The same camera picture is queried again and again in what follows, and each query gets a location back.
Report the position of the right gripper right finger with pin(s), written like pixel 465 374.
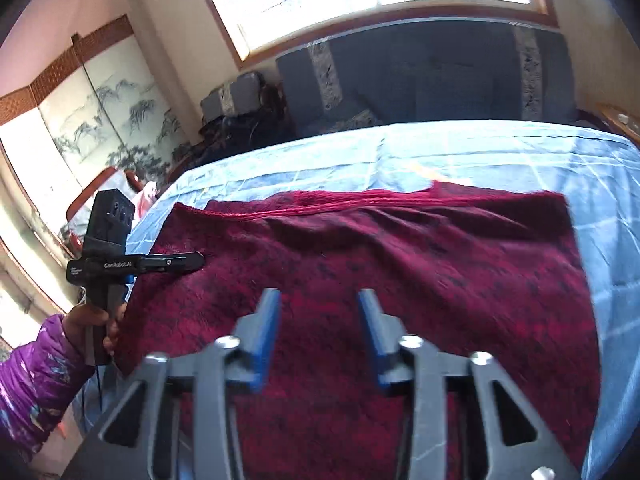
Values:
pixel 464 418

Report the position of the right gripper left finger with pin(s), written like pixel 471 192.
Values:
pixel 175 417

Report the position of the dark red knitted sweater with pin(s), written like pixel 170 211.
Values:
pixel 469 269

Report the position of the pink clothes pile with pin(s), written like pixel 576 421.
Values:
pixel 146 198

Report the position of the person's left hand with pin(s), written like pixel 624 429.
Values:
pixel 83 318

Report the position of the red wooden armchair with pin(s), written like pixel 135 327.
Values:
pixel 127 218

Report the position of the purple jacket left sleeve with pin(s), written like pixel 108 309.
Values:
pixel 38 382

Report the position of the painted folding screen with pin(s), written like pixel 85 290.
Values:
pixel 94 118

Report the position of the small dark chair cushion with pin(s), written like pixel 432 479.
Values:
pixel 237 97

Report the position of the black bag near sofa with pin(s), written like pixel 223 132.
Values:
pixel 228 136

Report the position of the blue checked bed sheet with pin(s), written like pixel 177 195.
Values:
pixel 597 172

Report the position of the small wooden side table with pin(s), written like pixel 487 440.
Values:
pixel 623 122

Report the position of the dark long sofa back cushion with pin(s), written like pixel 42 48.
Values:
pixel 427 71

